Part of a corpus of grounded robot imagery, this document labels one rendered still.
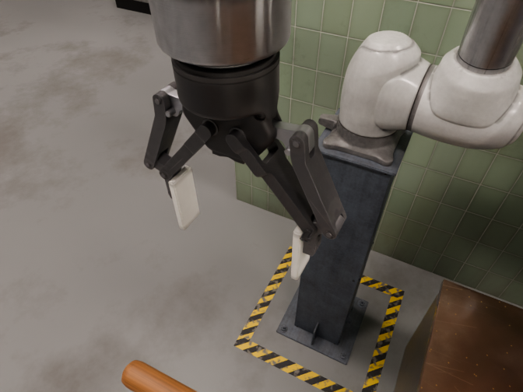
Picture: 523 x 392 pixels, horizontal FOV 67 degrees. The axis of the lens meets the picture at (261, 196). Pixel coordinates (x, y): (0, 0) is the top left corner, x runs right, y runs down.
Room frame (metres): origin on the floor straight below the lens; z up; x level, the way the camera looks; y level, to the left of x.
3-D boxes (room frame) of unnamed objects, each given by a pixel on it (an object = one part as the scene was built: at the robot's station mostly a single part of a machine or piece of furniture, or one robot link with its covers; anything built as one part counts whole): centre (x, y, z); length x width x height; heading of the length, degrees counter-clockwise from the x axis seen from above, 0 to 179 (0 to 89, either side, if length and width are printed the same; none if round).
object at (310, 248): (0.22, -0.05, 1.38); 0.03 x 0.01 x 0.05; 61
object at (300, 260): (0.23, -0.04, 1.35); 0.03 x 0.01 x 0.07; 151
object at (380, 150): (0.86, -0.26, 1.03); 0.22 x 0.18 x 0.06; 63
